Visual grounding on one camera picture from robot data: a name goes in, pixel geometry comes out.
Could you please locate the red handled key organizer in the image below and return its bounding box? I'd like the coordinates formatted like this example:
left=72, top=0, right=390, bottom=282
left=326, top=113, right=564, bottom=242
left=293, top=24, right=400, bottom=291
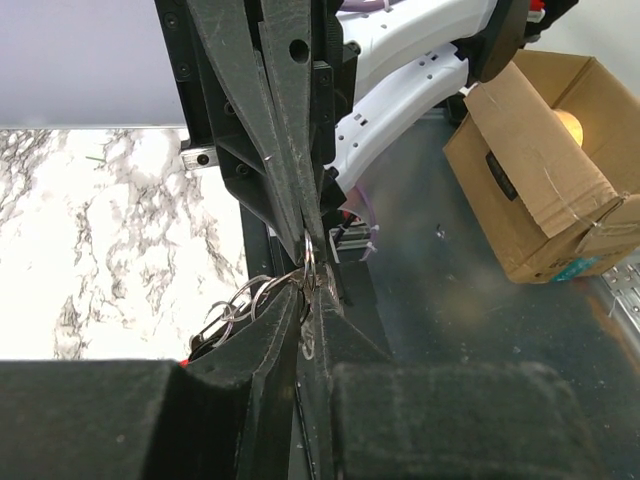
left=179, top=231, right=321, bottom=368

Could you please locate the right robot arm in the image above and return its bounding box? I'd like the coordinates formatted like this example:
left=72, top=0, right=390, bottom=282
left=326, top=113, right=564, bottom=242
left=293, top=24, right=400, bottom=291
left=156, top=1, right=532, bottom=264

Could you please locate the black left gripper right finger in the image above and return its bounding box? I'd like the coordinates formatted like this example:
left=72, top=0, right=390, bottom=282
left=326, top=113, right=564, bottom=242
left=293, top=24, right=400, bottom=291
left=304, top=286, right=607, bottom=479

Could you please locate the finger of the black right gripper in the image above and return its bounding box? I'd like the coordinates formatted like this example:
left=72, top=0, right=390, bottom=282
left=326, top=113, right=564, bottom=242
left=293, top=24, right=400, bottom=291
left=260, top=1, right=323, bottom=260
left=188, top=1, right=303, bottom=260

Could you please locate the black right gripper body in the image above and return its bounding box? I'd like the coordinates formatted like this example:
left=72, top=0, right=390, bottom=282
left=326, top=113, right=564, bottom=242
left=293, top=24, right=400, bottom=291
left=155, top=1, right=357, bottom=235

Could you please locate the cardboard box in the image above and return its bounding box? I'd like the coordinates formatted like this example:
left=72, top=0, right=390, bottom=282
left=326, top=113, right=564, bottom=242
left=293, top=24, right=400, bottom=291
left=444, top=50, right=639, bottom=283

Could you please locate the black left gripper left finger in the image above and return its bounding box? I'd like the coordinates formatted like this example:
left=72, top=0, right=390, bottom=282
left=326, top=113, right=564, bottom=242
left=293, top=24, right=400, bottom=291
left=1, top=286, right=303, bottom=479

